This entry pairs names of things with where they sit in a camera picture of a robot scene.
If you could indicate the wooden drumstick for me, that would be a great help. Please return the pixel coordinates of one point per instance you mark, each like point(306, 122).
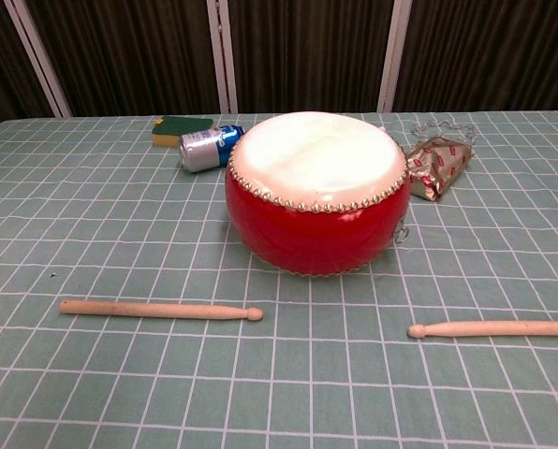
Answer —
point(494, 328)
point(157, 309)

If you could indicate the red drum with white skin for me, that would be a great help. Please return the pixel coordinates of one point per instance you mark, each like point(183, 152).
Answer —
point(316, 234)

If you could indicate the green grid tablecloth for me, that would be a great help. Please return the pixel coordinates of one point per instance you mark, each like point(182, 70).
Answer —
point(279, 374)

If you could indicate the blue and silver soda can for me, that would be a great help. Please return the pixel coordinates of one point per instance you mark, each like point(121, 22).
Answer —
point(201, 150)

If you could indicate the green and yellow sponge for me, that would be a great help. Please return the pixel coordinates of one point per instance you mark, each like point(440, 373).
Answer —
point(180, 123)

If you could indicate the gold foil snack packet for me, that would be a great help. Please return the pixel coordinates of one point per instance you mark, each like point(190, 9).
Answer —
point(436, 163)

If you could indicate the white partition frame post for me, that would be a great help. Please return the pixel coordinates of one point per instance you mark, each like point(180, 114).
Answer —
point(42, 61)
point(222, 61)
point(393, 61)

